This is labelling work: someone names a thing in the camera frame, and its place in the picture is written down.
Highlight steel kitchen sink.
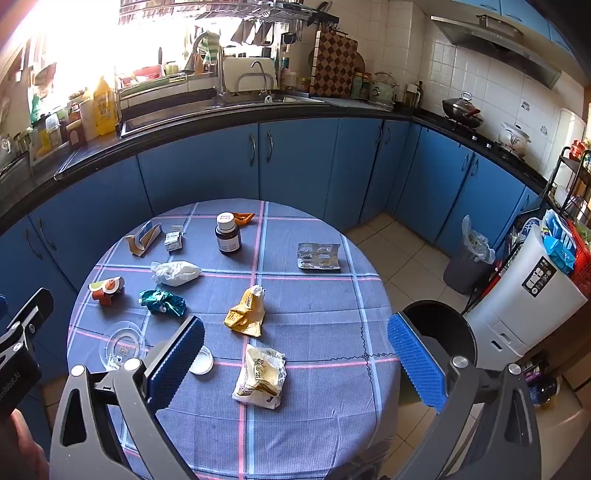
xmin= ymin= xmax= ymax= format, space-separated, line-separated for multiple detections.
xmin=117 ymin=90 xmax=326 ymax=139

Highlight teal crumpled wrapper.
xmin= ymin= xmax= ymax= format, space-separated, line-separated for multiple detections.
xmin=140 ymin=289 xmax=187 ymax=318

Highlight white ceramic pot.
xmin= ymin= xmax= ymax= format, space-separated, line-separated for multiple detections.
xmin=499 ymin=121 xmax=532 ymax=155

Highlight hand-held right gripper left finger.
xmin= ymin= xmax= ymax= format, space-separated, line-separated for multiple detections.
xmin=48 ymin=315 xmax=206 ymax=480

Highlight white air purifier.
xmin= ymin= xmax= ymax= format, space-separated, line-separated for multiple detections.
xmin=463 ymin=222 xmax=591 ymax=356

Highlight steel range hood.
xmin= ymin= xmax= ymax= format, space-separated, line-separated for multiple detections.
xmin=431 ymin=14 xmax=561 ymax=88

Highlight torn brown cardboard box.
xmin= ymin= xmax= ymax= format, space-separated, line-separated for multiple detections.
xmin=124 ymin=220 xmax=163 ymax=256

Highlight blue base cabinets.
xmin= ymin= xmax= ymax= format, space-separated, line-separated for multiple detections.
xmin=0 ymin=117 xmax=546 ymax=324

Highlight clear plastic dish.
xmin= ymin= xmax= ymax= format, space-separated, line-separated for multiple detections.
xmin=102 ymin=320 xmax=147 ymax=370

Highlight pale green kettle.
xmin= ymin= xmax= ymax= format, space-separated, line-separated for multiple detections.
xmin=372 ymin=71 xmax=397 ymax=104

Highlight black kitchen countertop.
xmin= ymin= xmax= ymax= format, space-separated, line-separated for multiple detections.
xmin=0 ymin=95 xmax=550 ymax=232

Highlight small orange green carton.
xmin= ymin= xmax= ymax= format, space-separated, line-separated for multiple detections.
xmin=89 ymin=276 xmax=125 ymax=305

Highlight yellow plastic bottle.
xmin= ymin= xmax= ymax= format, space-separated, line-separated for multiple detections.
xmin=93 ymin=76 xmax=116 ymax=136

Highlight white round lid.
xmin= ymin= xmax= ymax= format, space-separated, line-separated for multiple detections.
xmin=189 ymin=346 xmax=215 ymax=376

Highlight hanging steel dish rack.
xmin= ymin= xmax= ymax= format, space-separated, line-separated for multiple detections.
xmin=117 ymin=0 xmax=342 ymax=28

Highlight person's left hand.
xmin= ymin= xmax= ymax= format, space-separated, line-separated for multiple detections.
xmin=10 ymin=410 xmax=49 ymax=480

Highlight silver blister pack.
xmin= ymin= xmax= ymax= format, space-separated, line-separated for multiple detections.
xmin=297 ymin=242 xmax=341 ymax=271

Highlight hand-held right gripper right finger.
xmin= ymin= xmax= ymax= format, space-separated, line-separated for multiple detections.
xmin=387 ymin=311 xmax=542 ymax=480

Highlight brown medicine bottle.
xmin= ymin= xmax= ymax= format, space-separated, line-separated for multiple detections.
xmin=215 ymin=212 xmax=242 ymax=256

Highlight black metal rack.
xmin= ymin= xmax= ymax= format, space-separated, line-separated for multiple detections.
xmin=540 ymin=148 xmax=591 ymax=217

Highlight grey trash bin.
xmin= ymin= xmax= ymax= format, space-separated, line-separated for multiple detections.
xmin=443 ymin=247 xmax=496 ymax=296

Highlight red plastic basket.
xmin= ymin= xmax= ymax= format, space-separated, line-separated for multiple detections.
xmin=566 ymin=219 xmax=591 ymax=296

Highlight blue wall cabinets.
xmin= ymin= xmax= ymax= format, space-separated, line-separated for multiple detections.
xmin=455 ymin=0 xmax=578 ymax=51

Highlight clear bin liner bag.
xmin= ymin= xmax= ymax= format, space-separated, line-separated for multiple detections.
xmin=462 ymin=215 xmax=497 ymax=265

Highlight black wok with lid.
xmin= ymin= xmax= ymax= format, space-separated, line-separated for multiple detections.
xmin=442 ymin=92 xmax=485 ymax=127

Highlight white tissue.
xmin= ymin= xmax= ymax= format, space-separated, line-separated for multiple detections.
xmin=150 ymin=261 xmax=202 ymax=287

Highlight black trash bin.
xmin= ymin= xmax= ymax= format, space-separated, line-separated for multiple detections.
xmin=401 ymin=299 xmax=477 ymax=370

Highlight yellow crumpled wrapper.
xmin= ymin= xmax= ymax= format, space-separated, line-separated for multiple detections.
xmin=224 ymin=285 xmax=266 ymax=337

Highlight white canister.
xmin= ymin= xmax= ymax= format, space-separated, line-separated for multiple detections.
xmin=79 ymin=99 xmax=99 ymax=141

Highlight checkered cutting board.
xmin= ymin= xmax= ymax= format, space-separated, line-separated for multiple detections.
xmin=308 ymin=30 xmax=358 ymax=99

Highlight stack of blue packets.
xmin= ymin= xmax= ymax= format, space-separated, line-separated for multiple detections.
xmin=541 ymin=210 xmax=579 ymax=274

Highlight tall steel faucet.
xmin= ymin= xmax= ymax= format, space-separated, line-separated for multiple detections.
xmin=191 ymin=31 xmax=228 ymax=95

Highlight cream snack wrapper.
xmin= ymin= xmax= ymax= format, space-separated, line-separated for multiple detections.
xmin=232 ymin=344 xmax=287 ymax=409

